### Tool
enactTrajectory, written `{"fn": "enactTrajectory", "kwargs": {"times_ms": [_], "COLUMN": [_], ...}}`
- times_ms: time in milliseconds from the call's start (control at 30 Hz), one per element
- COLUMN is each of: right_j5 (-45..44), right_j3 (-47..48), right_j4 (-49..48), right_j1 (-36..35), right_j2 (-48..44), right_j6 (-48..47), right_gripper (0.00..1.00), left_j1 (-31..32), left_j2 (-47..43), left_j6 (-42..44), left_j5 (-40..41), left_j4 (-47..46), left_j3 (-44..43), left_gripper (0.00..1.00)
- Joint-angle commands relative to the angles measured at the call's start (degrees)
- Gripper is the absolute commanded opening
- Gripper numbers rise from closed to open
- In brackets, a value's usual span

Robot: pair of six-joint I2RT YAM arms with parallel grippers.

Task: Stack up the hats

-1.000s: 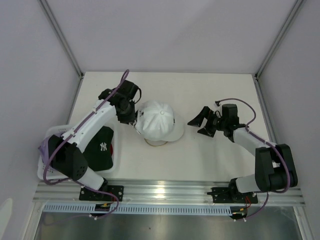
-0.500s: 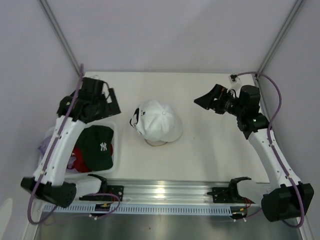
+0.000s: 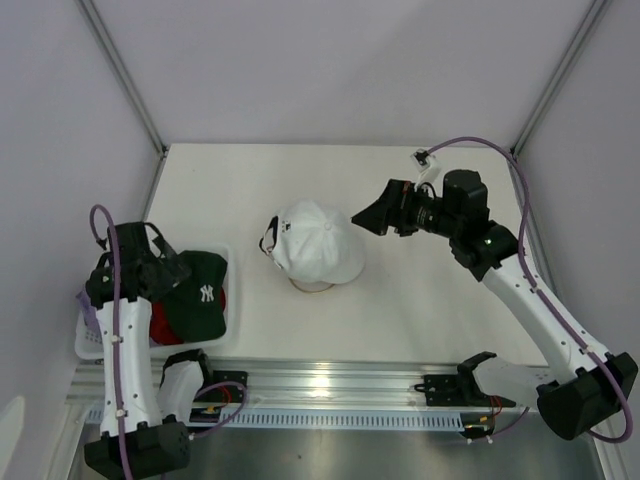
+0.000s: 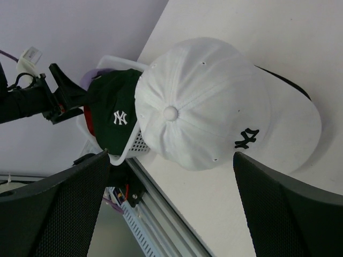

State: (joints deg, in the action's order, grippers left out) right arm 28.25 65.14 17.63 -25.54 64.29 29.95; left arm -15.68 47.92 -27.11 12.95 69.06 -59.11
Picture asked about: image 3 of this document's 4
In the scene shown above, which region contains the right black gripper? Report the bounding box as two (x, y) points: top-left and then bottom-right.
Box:
(352, 179), (461, 239)

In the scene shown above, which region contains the dark green baseball cap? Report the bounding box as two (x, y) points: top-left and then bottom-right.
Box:
(161, 250), (228, 343)

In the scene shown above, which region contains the white baseball cap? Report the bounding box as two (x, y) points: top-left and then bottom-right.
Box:
(267, 199), (366, 285)

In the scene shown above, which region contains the black baseball cap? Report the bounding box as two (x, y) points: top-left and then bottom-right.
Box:
(258, 216), (280, 256)

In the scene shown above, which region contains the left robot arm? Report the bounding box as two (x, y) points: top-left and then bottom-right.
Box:
(84, 222), (216, 479)

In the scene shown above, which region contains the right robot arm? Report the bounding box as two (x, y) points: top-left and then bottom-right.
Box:
(351, 169), (639, 443)

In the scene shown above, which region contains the red baseball cap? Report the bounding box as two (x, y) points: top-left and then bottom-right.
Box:
(150, 289), (226, 345)

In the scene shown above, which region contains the lavender baseball cap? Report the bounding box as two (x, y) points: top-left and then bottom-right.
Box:
(75, 289), (98, 329)

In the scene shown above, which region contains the white plastic basket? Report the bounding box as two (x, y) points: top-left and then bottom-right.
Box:
(74, 242), (240, 361)

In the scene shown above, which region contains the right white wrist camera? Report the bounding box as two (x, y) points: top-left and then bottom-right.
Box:
(411, 149), (441, 187)

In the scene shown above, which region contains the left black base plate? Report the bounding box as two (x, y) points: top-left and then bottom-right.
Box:
(196, 370), (248, 405)

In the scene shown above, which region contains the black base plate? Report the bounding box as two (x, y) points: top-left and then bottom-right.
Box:
(412, 374), (491, 407)
(196, 370), (248, 405)

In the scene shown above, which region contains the aluminium mounting rail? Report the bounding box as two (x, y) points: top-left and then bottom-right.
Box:
(65, 357), (551, 414)

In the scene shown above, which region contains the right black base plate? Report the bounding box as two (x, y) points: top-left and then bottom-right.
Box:
(412, 374), (491, 407)

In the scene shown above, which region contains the white slotted cable duct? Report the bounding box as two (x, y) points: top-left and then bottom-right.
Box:
(227, 408), (464, 432)

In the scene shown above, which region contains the left aluminium frame post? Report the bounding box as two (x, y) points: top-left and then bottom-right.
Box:
(75, 0), (167, 157)

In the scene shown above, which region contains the aluminium frame post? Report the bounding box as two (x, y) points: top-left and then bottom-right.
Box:
(511, 0), (612, 157)
(75, 0), (167, 157)

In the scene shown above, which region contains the right aluminium frame post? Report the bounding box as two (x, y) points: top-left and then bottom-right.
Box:
(511, 0), (612, 157)

